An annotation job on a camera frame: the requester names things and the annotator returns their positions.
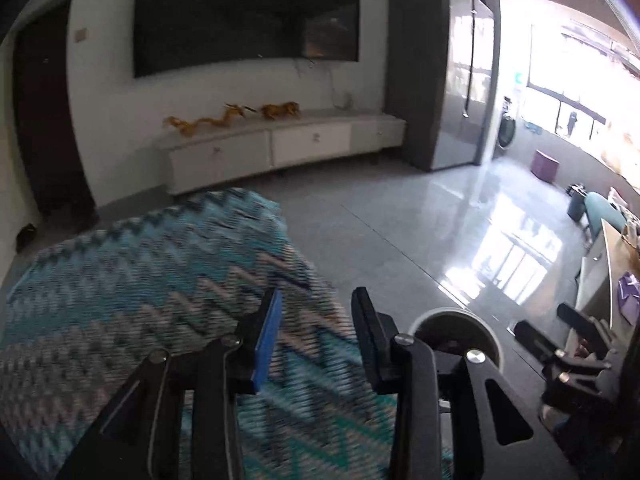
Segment white round trash bin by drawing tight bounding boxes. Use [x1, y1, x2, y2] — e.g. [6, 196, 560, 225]
[409, 308, 504, 372]

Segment zigzag knitted table cloth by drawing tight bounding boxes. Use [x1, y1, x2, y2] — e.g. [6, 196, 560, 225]
[1, 188, 396, 479]

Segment purple storage stool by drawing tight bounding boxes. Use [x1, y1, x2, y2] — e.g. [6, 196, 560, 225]
[530, 150, 560, 184]

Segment dark shoes by door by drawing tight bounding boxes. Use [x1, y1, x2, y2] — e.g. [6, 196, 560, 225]
[15, 223, 37, 254]

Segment dark brown entrance door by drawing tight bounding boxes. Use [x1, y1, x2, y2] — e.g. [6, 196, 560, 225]
[12, 0, 96, 228]

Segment white TV cabinet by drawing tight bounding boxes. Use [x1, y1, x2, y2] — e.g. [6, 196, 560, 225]
[156, 110, 406, 195]

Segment golden dragon figurine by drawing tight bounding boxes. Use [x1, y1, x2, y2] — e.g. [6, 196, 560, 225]
[163, 104, 254, 138]

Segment golden tiger figurine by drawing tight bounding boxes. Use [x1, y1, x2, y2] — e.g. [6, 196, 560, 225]
[259, 102, 300, 120]

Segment grey double-door refrigerator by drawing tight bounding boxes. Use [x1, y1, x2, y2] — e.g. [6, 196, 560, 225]
[384, 0, 495, 172]

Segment television cables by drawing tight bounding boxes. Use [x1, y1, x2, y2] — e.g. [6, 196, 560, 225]
[292, 57, 355, 111]

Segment wall light switch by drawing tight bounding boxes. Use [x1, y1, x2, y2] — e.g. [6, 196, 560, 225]
[74, 28, 88, 44]

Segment black wall television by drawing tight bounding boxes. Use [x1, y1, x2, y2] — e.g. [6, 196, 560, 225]
[132, 0, 360, 78]

